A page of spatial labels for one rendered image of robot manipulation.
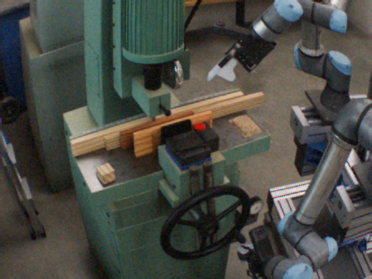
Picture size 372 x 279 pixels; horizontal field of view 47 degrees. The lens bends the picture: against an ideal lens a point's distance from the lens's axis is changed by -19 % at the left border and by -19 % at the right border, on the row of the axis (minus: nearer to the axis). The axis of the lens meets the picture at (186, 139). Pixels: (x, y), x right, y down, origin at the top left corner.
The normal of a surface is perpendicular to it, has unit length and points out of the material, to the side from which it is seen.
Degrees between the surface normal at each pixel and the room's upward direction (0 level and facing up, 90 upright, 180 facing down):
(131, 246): 90
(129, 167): 0
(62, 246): 0
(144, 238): 90
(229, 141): 0
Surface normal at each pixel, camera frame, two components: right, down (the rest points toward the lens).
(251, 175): 0.01, -0.79
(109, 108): 0.46, 0.54
